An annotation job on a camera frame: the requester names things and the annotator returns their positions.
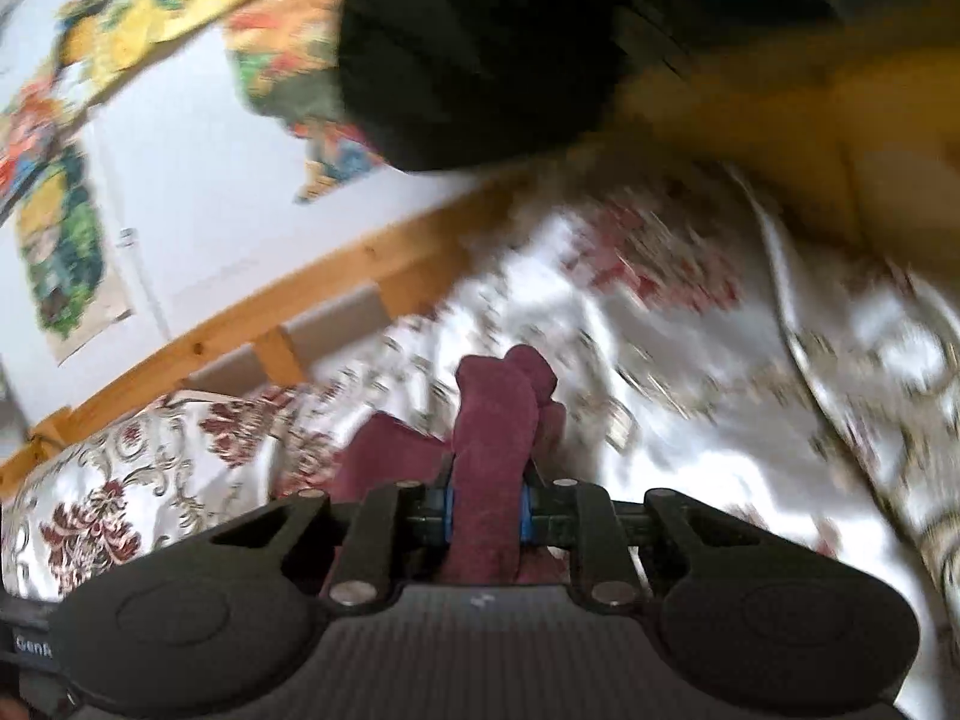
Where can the red and blue wall poster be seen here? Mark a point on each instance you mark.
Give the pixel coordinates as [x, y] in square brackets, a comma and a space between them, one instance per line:
[34, 142]

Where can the white floral bedspread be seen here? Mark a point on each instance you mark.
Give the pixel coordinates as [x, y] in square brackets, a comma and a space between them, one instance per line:
[675, 405]

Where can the maroon sweater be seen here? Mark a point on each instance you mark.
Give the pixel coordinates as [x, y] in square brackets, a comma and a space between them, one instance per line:
[489, 457]

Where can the black jacket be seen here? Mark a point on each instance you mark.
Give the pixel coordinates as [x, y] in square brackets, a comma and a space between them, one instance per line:
[480, 45]

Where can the cartoon character wall poster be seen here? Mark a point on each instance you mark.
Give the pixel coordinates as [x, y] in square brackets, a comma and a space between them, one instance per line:
[64, 270]

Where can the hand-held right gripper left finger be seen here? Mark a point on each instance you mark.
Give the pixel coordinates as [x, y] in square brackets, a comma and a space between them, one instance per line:
[448, 519]

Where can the wooden bed frame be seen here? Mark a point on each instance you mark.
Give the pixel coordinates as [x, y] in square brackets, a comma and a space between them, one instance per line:
[352, 262]

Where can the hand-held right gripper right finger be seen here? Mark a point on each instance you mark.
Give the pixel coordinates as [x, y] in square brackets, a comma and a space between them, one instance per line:
[526, 519]

